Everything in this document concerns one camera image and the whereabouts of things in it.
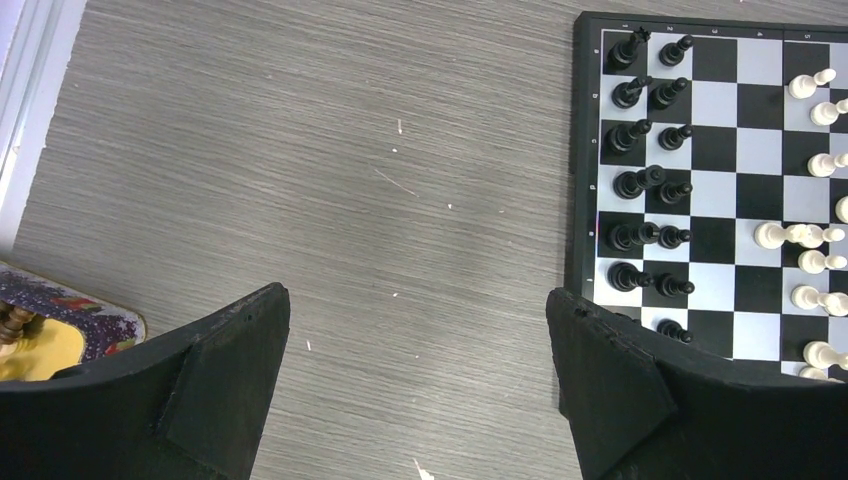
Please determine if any black pawn row d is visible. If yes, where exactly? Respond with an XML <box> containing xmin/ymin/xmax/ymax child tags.
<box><xmin>658</xmin><ymin>182</ymin><xmax>693</xmax><ymax>205</ymax></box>

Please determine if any black pawn row b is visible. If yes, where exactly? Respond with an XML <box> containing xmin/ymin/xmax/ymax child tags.
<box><xmin>649</xmin><ymin>77</ymin><xmax>690</xmax><ymax>110</ymax></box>

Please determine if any black rook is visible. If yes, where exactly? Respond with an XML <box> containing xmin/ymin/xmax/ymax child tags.
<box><xmin>607</xmin><ymin>27</ymin><xmax>651</xmax><ymax>72</ymax></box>

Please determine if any black knight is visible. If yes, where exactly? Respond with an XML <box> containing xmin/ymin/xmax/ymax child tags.
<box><xmin>610</xmin><ymin>75</ymin><xmax>653</xmax><ymax>109</ymax></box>

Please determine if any black and white chessboard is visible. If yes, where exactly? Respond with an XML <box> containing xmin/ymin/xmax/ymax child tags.
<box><xmin>565</xmin><ymin>12</ymin><xmax>847</xmax><ymax>375</ymax></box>

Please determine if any black pawn row g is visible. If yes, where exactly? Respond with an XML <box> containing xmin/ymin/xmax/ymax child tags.
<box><xmin>656</xmin><ymin>319</ymin><xmax>693</xmax><ymax>344</ymax></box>

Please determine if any white king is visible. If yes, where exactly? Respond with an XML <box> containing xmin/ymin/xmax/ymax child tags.
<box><xmin>754</xmin><ymin>222</ymin><xmax>812</xmax><ymax>250</ymax></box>

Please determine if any white queen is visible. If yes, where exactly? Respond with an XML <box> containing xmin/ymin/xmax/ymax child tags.
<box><xmin>834</xmin><ymin>196</ymin><xmax>848</xmax><ymax>224</ymax></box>

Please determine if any black pawn row a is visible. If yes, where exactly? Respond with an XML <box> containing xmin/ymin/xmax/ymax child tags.
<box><xmin>658</xmin><ymin>34</ymin><xmax>694</xmax><ymax>67</ymax></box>

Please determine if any black king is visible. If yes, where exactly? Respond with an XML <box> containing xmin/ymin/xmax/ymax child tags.
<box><xmin>607</xmin><ymin>222</ymin><xmax>661</xmax><ymax>251</ymax></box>

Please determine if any black pawn row e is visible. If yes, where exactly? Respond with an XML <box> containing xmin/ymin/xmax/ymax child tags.
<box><xmin>658</xmin><ymin>225</ymin><xmax>692</xmax><ymax>249</ymax></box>

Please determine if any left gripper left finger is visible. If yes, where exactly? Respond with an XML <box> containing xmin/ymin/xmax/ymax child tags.
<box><xmin>1</xmin><ymin>283</ymin><xmax>290</xmax><ymax>479</ymax></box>

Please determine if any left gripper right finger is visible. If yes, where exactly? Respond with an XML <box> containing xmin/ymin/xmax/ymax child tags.
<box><xmin>546</xmin><ymin>288</ymin><xmax>847</xmax><ymax>479</ymax></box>

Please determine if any black queen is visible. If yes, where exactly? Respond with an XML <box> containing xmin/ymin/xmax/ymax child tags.
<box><xmin>612</xmin><ymin>165</ymin><xmax>666</xmax><ymax>200</ymax></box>

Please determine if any black pawn row c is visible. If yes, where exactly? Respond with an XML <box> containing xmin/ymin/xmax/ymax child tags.
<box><xmin>658</xmin><ymin>124</ymin><xmax>693</xmax><ymax>151</ymax></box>

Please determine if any gold tin with brown pieces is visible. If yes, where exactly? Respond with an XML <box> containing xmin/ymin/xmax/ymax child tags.
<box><xmin>1</xmin><ymin>262</ymin><xmax>147</xmax><ymax>382</ymax></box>

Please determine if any black pawn row f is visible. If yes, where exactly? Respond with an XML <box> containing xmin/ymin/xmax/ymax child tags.
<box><xmin>655</xmin><ymin>273</ymin><xmax>695</xmax><ymax>298</ymax></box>

